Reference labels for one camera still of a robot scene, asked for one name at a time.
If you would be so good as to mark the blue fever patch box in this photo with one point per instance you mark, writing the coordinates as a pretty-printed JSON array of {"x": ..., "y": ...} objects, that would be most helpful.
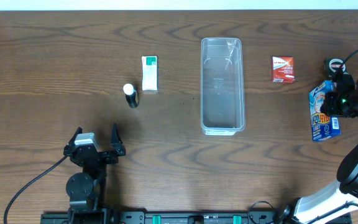
[{"x": 323, "y": 127}]

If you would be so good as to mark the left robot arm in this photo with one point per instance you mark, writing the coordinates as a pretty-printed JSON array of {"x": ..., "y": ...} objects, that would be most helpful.
[{"x": 86, "y": 188}]

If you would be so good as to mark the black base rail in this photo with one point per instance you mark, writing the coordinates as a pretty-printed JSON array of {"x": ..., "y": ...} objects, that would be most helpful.
[{"x": 108, "y": 215}]

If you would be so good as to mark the white green Panadol box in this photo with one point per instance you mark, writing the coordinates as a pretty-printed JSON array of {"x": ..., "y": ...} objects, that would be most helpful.
[{"x": 149, "y": 73}]

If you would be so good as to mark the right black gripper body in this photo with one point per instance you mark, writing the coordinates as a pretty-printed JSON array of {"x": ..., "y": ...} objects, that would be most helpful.
[{"x": 345, "y": 104}]

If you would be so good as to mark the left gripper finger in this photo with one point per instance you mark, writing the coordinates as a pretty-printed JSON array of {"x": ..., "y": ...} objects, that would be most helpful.
[
  {"x": 115, "y": 141},
  {"x": 72, "y": 140}
]

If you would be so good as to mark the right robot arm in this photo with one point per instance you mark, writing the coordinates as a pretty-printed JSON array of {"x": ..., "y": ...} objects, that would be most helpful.
[{"x": 341, "y": 196}]

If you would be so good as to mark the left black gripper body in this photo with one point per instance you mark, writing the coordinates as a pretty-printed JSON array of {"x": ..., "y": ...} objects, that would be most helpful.
[{"x": 104, "y": 158}]

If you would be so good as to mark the dark bottle white cap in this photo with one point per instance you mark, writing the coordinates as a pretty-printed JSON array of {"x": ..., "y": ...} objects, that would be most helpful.
[{"x": 131, "y": 95}]

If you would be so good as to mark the clear plastic container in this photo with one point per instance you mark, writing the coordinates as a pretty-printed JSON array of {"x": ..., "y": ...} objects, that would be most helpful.
[{"x": 222, "y": 109}]

